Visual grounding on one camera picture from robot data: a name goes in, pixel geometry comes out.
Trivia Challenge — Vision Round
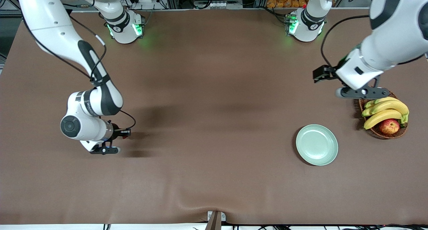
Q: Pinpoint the red apple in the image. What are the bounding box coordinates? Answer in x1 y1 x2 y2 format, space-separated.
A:
379 118 401 135

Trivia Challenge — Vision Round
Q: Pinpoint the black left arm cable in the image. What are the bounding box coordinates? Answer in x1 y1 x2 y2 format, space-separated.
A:
320 15 371 68

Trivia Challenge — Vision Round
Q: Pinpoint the pale green round plate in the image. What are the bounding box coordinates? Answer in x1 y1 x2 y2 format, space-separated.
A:
296 124 339 166

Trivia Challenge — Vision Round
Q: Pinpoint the yellow banana bunch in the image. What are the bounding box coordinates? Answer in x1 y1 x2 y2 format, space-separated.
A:
361 96 410 130

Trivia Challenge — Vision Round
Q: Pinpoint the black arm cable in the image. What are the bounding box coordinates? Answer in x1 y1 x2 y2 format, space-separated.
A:
320 15 371 68
18 3 137 130

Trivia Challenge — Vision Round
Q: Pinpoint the brown wicker basket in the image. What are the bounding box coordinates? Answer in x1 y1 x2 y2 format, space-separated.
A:
358 91 409 139

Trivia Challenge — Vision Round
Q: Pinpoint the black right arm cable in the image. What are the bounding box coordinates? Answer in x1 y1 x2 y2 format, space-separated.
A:
18 3 137 130

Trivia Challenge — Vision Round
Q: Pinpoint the brown table mat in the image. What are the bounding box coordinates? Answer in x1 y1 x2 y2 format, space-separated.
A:
0 8 428 225

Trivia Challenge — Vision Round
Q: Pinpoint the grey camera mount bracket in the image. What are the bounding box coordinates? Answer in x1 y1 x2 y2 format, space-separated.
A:
207 211 226 230

